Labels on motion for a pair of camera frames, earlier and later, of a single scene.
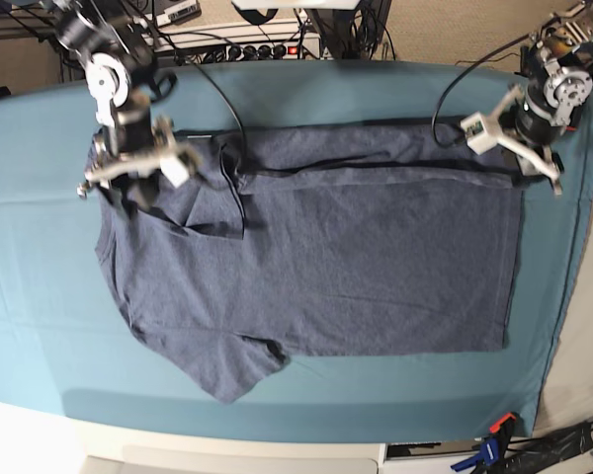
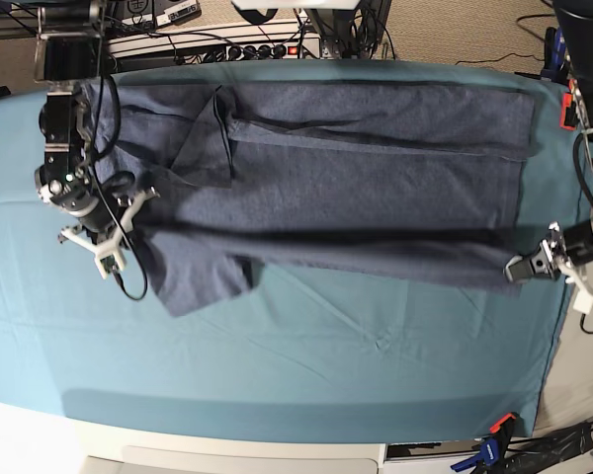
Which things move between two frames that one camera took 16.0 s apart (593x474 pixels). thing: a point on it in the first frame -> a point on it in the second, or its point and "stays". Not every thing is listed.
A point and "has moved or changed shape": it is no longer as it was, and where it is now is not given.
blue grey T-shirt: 362,239 has moved or changed shape
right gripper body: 529,133 -> 560,253
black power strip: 263,51 stays
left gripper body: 127,158 -> 107,251
